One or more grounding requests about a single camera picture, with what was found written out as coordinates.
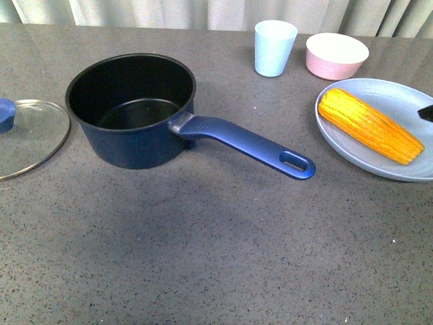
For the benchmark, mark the light blue plastic cup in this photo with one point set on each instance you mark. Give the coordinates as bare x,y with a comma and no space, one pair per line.
273,43

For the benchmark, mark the light blue plate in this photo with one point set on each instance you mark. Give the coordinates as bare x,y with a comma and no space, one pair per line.
400,103

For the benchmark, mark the yellow corn cob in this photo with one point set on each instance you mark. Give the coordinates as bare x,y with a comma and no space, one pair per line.
369,126

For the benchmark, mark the pink bowl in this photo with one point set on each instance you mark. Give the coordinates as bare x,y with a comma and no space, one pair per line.
334,57

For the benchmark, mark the glass lid blue knob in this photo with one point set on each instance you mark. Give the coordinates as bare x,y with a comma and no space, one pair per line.
31,132

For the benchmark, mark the beige curtain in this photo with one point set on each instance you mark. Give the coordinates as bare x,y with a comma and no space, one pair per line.
406,19

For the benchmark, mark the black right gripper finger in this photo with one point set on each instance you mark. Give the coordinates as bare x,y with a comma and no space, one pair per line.
426,113

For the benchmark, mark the dark blue saucepan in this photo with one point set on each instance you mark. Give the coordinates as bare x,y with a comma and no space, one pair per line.
137,112

